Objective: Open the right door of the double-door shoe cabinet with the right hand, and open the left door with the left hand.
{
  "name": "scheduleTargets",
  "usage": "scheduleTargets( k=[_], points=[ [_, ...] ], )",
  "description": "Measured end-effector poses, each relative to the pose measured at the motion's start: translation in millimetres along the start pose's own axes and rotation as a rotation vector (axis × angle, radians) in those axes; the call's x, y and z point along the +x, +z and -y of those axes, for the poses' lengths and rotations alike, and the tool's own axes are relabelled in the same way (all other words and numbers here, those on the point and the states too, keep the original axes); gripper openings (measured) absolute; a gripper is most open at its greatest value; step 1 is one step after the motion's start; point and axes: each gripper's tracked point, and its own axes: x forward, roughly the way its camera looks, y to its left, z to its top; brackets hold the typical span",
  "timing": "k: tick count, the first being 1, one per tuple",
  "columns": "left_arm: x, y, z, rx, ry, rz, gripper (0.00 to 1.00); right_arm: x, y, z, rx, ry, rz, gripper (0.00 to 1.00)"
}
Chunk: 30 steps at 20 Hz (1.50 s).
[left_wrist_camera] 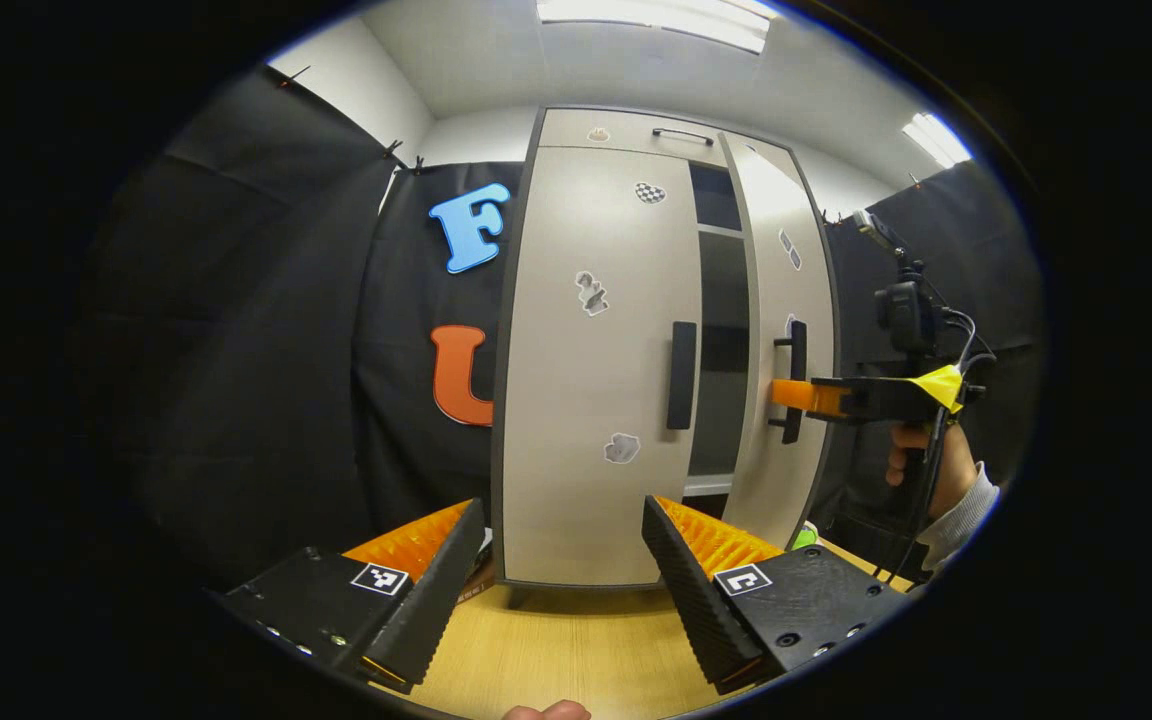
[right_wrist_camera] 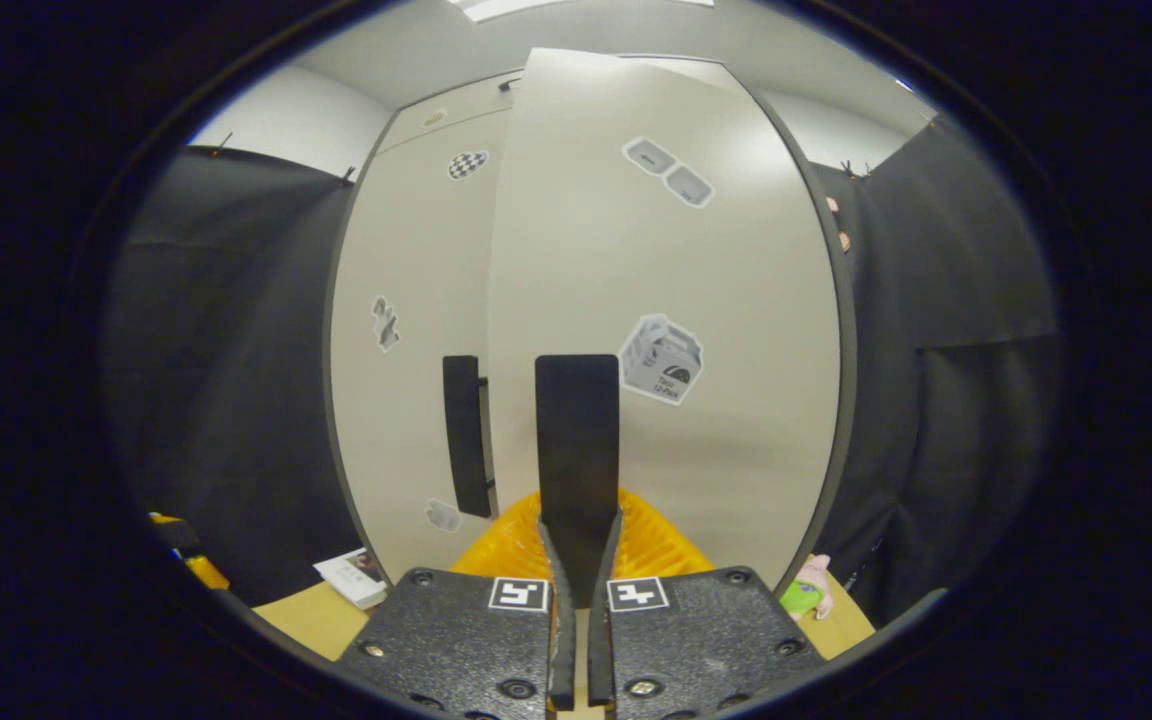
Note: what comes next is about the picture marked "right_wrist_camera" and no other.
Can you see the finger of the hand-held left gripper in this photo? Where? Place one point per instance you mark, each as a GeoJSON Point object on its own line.
{"type": "Point", "coordinates": [204, 572]}

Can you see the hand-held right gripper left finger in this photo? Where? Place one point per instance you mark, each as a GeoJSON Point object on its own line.
{"type": "Point", "coordinates": [561, 640]}

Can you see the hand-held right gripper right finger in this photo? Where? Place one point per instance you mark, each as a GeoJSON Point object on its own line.
{"type": "Point", "coordinates": [601, 650]}

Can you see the grey shoe cabinet door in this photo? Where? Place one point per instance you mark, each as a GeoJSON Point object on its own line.
{"type": "Point", "coordinates": [416, 280]}
{"type": "Point", "coordinates": [736, 300]}

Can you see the grey double-door shoe cabinet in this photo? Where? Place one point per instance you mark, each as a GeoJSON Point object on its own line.
{"type": "Point", "coordinates": [847, 350]}

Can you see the grey cabinet drawer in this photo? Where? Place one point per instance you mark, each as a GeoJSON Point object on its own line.
{"type": "Point", "coordinates": [476, 105]}

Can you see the white booklet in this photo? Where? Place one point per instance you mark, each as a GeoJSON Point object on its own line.
{"type": "Point", "coordinates": [351, 580]}

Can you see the green toy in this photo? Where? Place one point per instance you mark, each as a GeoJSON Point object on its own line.
{"type": "Point", "coordinates": [798, 598]}

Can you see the black backdrop cloth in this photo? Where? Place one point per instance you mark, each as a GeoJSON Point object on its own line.
{"type": "Point", "coordinates": [226, 350]}
{"type": "Point", "coordinates": [956, 400]}

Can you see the pink plush toy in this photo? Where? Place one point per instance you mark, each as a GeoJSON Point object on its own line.
{"type": "Point", "coordinates": [818, 575]}

